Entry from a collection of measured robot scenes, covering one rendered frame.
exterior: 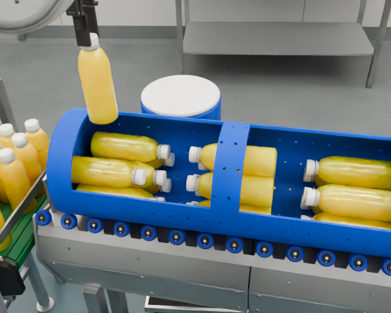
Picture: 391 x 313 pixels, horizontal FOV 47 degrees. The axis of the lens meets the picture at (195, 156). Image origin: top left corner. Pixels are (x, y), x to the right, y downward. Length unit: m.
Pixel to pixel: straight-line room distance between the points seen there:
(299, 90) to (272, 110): 0.37
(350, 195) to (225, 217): 0.29
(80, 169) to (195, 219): 0.31
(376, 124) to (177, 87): 2.09
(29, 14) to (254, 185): 0.81
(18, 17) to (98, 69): 0.71
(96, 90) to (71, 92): 2.80
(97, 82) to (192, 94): 0.62
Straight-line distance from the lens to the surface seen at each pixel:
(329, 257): 1.17
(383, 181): 1.17
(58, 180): 1.14
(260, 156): 1.07
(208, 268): 1.23
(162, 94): 1.62
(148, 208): 1.08
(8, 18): 0.34
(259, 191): 1.06
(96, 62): 1.03
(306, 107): 3.55
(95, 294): 1.54
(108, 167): 1.14
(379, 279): 1.22
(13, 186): 1.37
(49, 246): 1.36
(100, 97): 1.06
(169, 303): 2.05
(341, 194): 1.08
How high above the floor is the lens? 1.85
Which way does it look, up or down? 38 degrees down
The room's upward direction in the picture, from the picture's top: 2 degrees counter-clockwise
